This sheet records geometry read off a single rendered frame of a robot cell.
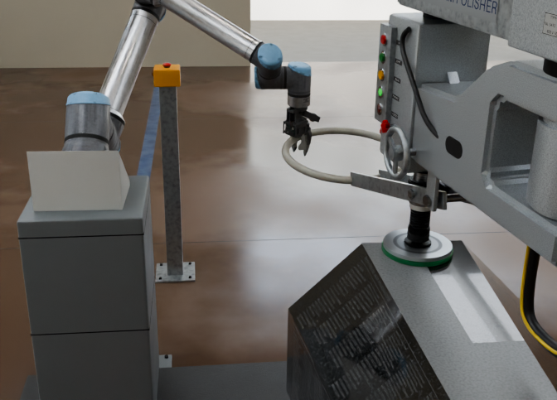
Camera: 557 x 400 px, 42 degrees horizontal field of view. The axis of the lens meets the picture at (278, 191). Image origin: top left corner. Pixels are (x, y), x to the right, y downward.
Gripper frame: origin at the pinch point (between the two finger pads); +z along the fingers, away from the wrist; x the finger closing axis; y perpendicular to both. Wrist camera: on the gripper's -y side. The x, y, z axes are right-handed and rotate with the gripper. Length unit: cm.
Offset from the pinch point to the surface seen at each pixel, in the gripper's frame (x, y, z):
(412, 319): 101, 69, -4
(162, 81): -78, 9, -13
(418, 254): 84, 41, -4
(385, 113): 68, 41, -45
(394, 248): 76, 42, -4
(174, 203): -74, 8, 49
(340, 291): 68, 58, 8
